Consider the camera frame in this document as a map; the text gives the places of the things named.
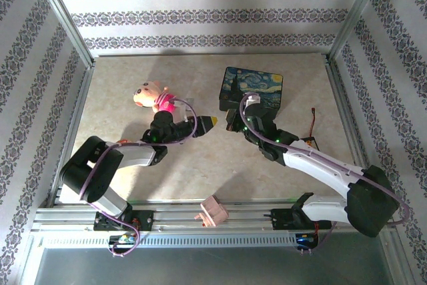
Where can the pink plastic block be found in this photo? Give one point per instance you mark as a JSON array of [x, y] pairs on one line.
[[213, 213]]

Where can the aluminium side rail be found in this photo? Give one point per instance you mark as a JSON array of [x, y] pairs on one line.
[[349, 115], [71, 131]]

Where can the starry night painting box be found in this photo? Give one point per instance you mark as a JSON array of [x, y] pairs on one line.
[[253, 81]]

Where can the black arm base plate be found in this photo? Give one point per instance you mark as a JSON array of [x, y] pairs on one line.
[[146, 220], [278, 220]]

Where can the aluminium rear rail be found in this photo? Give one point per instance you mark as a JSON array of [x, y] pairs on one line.
[[200, 54]]

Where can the small circuit board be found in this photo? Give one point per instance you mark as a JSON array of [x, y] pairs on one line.
[[122, 239], [305, 240]]

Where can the grey metal panel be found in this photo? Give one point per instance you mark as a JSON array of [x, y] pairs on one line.
[[200, 268]]

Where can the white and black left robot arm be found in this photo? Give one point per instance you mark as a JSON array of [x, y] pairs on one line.
[[100, 151]]

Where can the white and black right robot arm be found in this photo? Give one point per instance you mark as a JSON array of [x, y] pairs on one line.
[[317, 165]]

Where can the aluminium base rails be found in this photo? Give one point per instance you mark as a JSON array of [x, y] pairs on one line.
[[250, 220]]

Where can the pink pig plush toy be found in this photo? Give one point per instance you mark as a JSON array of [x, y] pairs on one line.
[[153, 96]]

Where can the aluminium frame post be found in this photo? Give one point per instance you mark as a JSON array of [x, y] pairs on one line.
[[62, 14], [358, 14]]

